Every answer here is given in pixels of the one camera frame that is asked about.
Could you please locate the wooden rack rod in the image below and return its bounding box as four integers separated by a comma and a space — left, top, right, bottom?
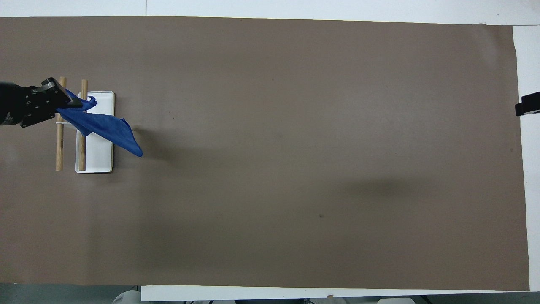
78, 79, 89, 172
55, 76, 68, 172

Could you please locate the black stand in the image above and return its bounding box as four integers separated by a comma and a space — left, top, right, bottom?
514, 91, 540, 117

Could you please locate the blue towel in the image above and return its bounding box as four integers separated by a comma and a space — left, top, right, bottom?
56, 88, 144, 158

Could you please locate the white towel rack base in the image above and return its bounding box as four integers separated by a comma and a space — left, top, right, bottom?
75, 90, 116, 174

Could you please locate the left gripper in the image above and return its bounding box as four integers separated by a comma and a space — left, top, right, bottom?
0, 82, 33, 128

